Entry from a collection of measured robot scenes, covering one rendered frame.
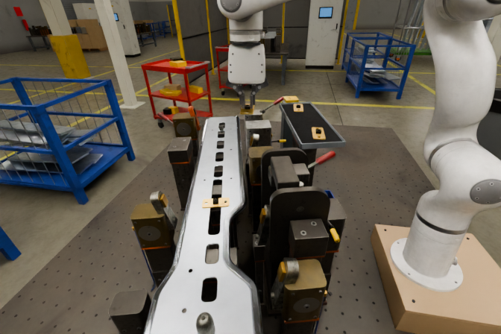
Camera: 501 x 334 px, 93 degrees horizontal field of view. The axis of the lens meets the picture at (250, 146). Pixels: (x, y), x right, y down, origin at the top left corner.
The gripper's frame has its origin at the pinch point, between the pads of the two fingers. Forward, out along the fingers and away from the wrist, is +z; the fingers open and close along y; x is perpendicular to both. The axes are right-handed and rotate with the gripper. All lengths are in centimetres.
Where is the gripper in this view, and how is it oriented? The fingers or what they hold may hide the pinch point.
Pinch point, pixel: (247, 100)
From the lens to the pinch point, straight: 70.4
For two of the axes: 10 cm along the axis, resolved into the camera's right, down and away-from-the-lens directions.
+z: 0.1, 8.8, 4.8
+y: -10.0, -0.2, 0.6
